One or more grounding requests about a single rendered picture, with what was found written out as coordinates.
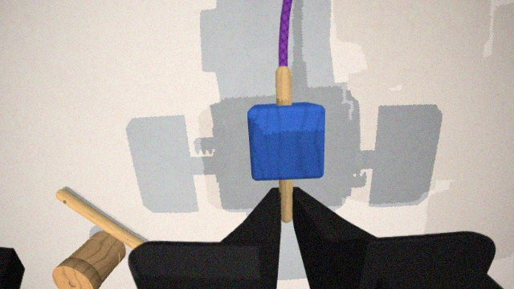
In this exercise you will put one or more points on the blue square wooden block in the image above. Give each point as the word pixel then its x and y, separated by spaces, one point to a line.
pixel 286 141

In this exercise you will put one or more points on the wooden stick with purple string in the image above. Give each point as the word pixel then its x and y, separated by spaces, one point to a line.
pixel 283 88

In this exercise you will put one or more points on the brown wooden cylinder with hole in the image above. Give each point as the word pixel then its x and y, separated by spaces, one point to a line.
pixel 91 264

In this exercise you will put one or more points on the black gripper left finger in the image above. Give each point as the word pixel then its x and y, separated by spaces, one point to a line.
pixel 247 258

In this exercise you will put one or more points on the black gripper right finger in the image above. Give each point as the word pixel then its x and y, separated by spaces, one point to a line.
pixel 339 255

